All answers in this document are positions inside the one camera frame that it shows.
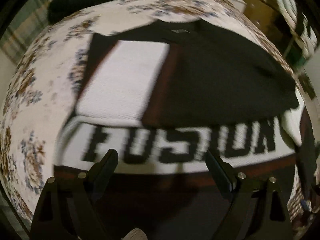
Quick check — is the black Fusion sweater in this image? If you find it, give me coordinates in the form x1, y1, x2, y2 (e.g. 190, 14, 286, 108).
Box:
54, 20, 317, 239

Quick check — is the chair with clothes pile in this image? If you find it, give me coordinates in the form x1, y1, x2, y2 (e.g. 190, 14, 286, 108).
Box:
265, 0, 318, 60

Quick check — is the floral bed blanket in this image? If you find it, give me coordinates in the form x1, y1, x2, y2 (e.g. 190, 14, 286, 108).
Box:
0, 0, 318, 230

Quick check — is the grey striped curtain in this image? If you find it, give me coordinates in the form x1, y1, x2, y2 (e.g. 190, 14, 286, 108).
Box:
1, 0, 49, 64

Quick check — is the brown cardboard box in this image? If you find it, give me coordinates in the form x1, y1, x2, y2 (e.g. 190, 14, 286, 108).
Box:
243, 0, 279, 34

